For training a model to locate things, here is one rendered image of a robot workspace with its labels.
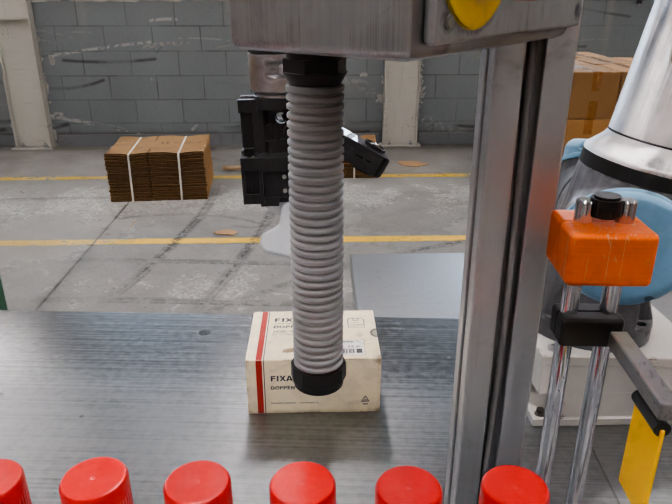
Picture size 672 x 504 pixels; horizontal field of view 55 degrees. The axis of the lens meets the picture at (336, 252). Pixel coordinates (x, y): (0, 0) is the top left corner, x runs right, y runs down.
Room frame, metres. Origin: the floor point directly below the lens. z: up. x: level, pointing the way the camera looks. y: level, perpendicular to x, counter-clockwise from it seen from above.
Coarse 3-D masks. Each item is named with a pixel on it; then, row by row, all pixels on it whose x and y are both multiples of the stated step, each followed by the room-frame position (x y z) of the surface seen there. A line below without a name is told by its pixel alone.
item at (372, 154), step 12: (348, 132) 0.72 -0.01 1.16; (348, 144) 0.69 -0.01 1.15; (360, 144) 0.69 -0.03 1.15; (372, 144) 0.71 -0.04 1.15; (348, 156) 0.69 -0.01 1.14; (360, 156) 0.69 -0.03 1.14; (372, 156) 0.69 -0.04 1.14; (384, 156) 0.69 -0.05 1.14; (360, 168) 0.69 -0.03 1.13; (372, 168) 0.69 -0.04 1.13; (384, 168) 0.69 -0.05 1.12
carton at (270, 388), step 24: (264, 312) 0.77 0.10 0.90; (288, 312) 0.77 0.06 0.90; (360, 312) 0.77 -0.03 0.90; (264, 336) 0.71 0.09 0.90; (288, 336) 0.71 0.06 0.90; (360, 336) 0.71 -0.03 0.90; (264, 360) 0.65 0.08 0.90; (288, 360) 0.65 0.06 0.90; (360, 360) 0.65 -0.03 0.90; (264, 384) 0.65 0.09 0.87; (288, 384) 0.65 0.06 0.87; (360, 384) 0.65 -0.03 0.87; (264, 408) 0.65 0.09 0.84; (288, 408) 0.65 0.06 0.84; (312, 408) 0.65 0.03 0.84; (336, 408) 0.65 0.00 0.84; (360, 408) 0.65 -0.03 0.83
